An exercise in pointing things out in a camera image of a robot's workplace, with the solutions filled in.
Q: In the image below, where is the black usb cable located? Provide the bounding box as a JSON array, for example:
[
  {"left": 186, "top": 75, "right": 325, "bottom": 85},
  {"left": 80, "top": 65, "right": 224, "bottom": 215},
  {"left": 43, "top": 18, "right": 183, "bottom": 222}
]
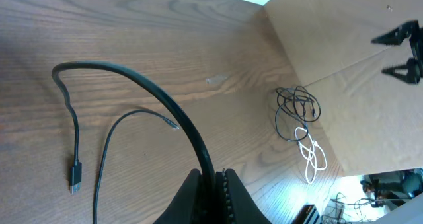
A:
[{"left": 51, "top": 60, "right": 217, "bottom": 195}]

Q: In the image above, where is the white usb cable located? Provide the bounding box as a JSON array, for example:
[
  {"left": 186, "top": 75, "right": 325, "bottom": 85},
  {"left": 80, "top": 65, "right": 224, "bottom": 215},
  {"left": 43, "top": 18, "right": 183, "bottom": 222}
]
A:
[{"left": 293, "top": 126, "right": 328, "bottom": 186}]

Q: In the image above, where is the cardboard panel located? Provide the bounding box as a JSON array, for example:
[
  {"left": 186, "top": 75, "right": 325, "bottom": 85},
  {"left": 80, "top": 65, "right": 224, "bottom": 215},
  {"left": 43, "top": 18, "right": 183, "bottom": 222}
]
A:
[{"left": 265, "top": 0, "right": 422, "bottom": 176}]

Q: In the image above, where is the clear tape strip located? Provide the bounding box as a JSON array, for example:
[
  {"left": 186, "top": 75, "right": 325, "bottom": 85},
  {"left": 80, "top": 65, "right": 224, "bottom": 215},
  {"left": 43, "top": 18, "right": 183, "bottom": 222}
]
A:
[{"left": 206, "top": 74, "right": 228, "bottom": 85}]

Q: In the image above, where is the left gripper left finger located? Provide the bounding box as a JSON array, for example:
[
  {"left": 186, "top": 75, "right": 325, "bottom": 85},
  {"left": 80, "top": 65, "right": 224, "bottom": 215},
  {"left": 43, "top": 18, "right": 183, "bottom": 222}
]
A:
[{"left": 154, "top": 169, "right": 201, "bottom": 224}]

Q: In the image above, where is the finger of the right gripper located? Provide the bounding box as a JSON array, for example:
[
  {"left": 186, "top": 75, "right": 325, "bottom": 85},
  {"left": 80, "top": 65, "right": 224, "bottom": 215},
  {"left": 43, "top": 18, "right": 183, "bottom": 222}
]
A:
[
  {"left": 371, "top": 20, "right": 420, "bottom": 46},
  {"left": 381, "top": 58, "right": 422, "bottom": 85}
]

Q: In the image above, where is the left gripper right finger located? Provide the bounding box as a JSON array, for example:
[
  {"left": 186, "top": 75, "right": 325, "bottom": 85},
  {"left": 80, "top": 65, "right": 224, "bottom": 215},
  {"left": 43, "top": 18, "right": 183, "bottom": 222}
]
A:
[{"left": 216, "top": 169, "right": 270, "bottom": 224}]

